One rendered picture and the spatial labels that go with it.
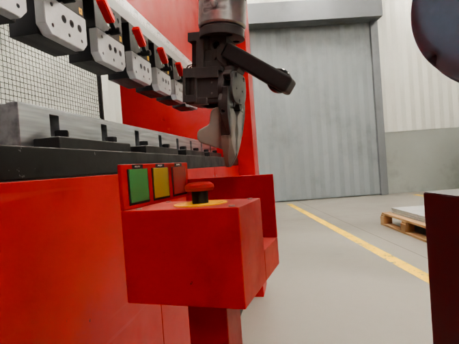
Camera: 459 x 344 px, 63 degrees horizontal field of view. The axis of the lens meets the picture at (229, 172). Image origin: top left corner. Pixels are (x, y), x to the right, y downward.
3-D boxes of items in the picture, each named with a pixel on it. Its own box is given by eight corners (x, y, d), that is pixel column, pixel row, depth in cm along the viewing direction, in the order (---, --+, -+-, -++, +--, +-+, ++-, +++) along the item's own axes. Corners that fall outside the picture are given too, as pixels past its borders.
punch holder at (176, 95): (175, 98, 152) (173, 57, 152) (156, 100, 154) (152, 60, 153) (186, 104, 167) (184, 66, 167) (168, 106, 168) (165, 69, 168)
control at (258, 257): (245, 310, 44) (234, 155, 43) (127, 303, 49) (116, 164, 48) (279, 263, 62) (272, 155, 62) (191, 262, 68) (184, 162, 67)
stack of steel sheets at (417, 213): (509, 222, 338) (508, 215, 338) (436, 226, 339) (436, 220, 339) (445, 209, 440) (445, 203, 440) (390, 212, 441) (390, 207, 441)
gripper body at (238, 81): (201, 112, 65) (201, 41, 64) (249, 110, 62) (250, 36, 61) (181, 106, 57) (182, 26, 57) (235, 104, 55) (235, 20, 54)
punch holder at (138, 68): (133, 76, 113) (129, 21, 112) (107, 79, 114) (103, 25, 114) (152, 86, 127) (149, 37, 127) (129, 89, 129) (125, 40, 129)
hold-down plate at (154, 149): (146, 155, 108) (145, 145, 108) (128, 157, 109) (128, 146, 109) (178, 156, 137) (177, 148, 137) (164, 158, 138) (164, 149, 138)
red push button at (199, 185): (209, 209, 48) (207, 181, 48) (180, 210, 49) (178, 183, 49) (220, 205, 52) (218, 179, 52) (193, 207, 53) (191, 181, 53)
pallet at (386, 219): (527, 239, 329) (526, 222, 329) (433, 246, 331) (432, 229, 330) (449, 219, 449) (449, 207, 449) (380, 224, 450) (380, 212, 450)
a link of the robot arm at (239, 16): (251, 9, 61) (236, -12, 53) (251, 37, 61) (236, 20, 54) (209, 14, 64) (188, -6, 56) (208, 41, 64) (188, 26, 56)
